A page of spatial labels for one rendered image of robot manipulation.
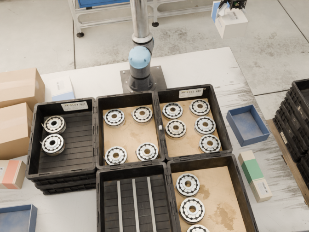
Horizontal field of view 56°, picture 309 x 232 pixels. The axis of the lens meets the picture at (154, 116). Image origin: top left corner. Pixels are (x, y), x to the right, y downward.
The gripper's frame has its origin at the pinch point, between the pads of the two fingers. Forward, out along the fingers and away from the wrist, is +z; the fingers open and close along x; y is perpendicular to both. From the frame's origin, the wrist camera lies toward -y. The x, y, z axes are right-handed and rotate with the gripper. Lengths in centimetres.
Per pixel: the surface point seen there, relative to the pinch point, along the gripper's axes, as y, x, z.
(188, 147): 58, -34, 27
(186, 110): 36, -30, 28
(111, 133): 42, -70, 28
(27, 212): 70, -114, 40
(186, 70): -3.8, -19.0, 40.8
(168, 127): 46, -42, 25
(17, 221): 73, -118, 40
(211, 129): 51, -21, 25
